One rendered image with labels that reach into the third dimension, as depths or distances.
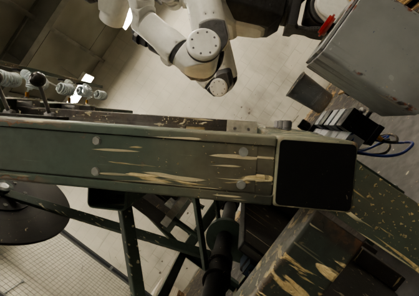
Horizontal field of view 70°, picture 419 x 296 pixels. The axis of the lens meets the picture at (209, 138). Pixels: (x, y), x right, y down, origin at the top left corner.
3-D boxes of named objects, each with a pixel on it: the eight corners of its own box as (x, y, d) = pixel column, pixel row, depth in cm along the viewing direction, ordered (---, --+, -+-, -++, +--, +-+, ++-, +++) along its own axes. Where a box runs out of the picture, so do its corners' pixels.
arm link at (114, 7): (73, 9, 73) (116, 33, 75) (81, -34, 66) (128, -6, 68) (95, -5, 82) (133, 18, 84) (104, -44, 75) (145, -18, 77)
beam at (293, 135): (353, 215, 45) (361, 142, 44) (272, 207, 46) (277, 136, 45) (264, 137, 263) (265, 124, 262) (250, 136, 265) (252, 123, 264)
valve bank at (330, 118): (446, 143, 66) (353, 82, 67) (404, 194, 67) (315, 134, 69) (360, 133, 115) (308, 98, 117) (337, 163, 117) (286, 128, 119)
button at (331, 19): (345, 15, 47) (334, 9, 47) (330, 37, 48) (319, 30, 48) (338, 23, 51) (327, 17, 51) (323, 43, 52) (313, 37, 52)
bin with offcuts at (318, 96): (340, 89, 490) (306, 67, 494) (321, 115, 492) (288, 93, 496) (329, 94, 541) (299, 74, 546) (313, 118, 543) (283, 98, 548)
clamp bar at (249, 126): (256, 138, 119) (260, 78, 118) (-11, 119, 133) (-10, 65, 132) (255, 137, 129) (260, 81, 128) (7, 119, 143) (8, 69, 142)
